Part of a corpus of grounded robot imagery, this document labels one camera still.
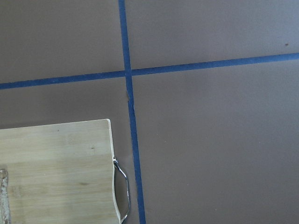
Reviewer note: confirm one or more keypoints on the brown bread slice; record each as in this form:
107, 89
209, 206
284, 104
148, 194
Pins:
5, 216

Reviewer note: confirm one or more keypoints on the bamboo cutting board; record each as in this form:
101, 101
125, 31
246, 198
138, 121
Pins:
60, 173

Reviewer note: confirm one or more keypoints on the metal cutting board handle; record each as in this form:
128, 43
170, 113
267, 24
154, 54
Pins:
121, 192

